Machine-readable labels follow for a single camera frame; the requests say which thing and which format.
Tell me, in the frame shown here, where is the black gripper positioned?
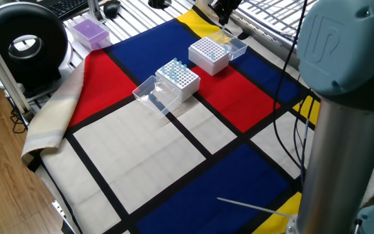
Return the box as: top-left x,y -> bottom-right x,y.
208,0 -> 243,27

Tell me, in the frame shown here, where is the white pipette tip box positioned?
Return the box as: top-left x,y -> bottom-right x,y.
132,57 -> 201,118
188,29 -> 249,77

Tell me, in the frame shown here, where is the black round object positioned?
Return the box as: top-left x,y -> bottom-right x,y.
147,0 -> 172,10

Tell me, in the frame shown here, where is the black computer mouse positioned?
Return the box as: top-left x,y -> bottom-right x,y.
103,0 -> 122,20

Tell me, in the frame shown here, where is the clear box purple tip rack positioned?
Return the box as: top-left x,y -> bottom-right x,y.
68,16 -> 112,52

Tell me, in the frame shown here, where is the black keyboard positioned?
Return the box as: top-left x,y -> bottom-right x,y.
42,0 -> 92,19

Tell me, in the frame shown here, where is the colour block tablecloth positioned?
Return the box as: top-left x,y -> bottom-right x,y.
36,5 -> 323,234

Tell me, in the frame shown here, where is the black round machine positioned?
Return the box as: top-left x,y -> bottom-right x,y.
0,1 -> 70,92

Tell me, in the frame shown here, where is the aluminium profile frame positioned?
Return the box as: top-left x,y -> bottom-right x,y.
0,19 -> 34,123

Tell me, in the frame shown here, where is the thin black floor cable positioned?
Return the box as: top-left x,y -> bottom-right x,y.
8,105 -> 28,135

